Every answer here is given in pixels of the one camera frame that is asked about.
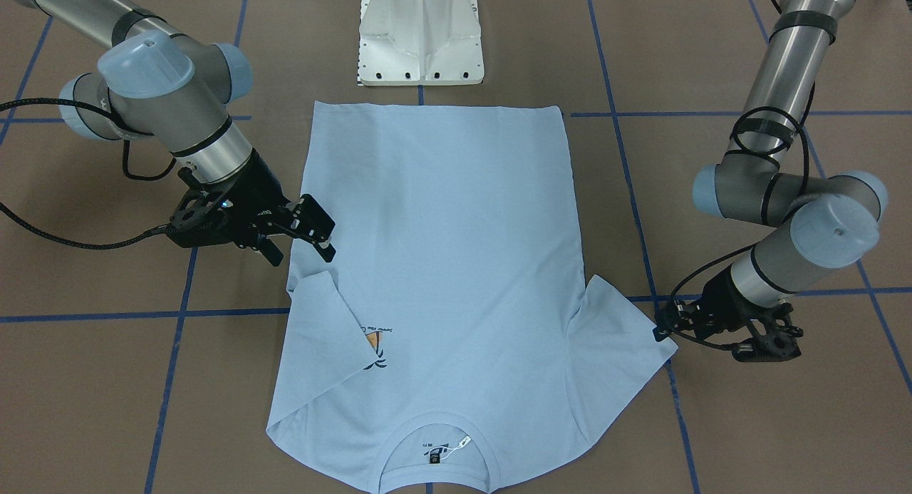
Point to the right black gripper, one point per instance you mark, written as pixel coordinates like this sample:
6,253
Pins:
261,192

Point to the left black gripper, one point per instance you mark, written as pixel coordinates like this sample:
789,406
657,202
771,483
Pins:
721,299

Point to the light blue t-shirt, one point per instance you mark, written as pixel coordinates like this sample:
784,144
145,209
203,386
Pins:
453,337

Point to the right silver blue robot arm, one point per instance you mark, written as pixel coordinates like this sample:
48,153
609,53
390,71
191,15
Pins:
155,81

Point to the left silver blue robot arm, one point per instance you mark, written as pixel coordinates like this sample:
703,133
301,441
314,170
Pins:
818,225

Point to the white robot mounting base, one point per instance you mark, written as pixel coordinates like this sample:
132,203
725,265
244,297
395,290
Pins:
410,43

